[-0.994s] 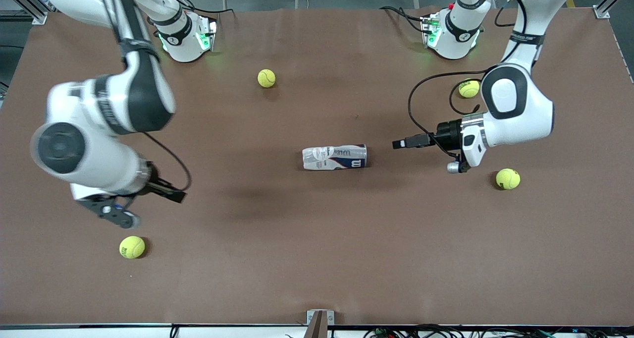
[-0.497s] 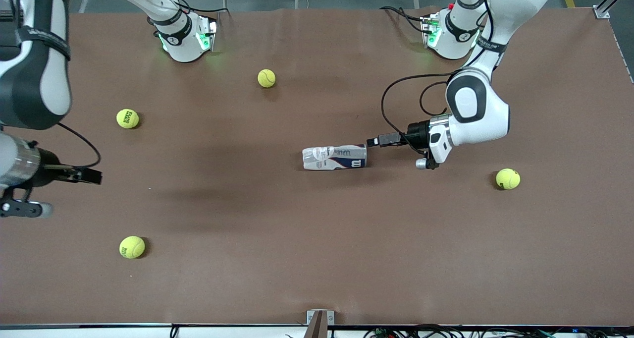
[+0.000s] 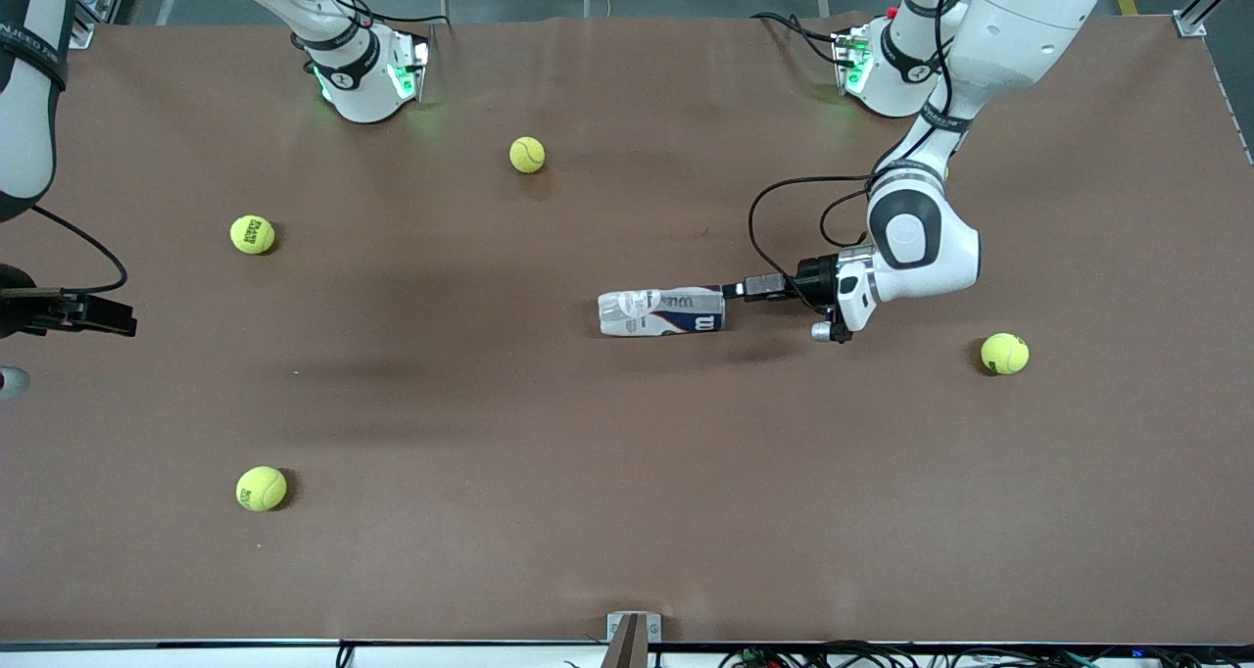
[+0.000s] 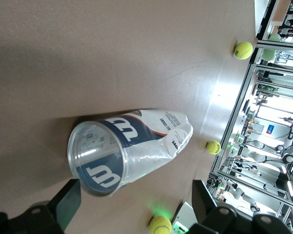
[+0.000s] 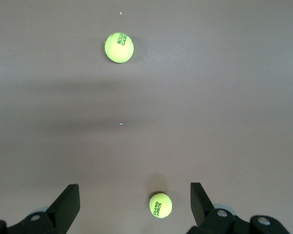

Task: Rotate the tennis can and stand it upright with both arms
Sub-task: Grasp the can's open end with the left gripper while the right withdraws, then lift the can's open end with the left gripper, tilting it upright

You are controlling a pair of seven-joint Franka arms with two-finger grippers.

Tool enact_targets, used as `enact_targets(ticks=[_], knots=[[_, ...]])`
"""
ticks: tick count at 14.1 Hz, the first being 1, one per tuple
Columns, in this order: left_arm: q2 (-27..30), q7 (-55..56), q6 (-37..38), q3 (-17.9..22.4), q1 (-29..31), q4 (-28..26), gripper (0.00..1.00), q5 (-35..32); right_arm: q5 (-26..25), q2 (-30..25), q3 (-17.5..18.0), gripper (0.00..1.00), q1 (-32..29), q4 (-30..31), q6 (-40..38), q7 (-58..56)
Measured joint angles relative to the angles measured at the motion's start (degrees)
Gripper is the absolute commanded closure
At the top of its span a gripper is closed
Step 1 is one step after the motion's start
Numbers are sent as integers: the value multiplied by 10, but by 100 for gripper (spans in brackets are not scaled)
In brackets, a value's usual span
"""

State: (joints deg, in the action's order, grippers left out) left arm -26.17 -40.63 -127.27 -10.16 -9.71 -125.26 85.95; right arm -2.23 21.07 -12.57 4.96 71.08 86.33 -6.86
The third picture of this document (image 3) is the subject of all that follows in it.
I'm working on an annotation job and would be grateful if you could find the tangled black cable bundle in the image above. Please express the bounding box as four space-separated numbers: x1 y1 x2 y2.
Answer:
720 641 1254 668

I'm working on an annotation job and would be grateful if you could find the clear tennis ball can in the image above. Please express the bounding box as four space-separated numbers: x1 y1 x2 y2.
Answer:
598 287 726 337

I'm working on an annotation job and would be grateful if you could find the grey metal table bracket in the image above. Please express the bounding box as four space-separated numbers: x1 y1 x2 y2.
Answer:
606 612 662 643

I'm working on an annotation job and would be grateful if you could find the yellow tennis ball black print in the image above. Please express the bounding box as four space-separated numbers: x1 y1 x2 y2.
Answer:
236 466 289 512
982 333 1031 375
230 215 276 256

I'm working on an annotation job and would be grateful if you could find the brown camera mount post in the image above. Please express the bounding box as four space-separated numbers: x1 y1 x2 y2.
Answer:
600 617 650 668

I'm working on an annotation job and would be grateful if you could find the black left arm base cable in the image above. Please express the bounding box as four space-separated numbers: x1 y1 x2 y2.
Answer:
751 12 853 70

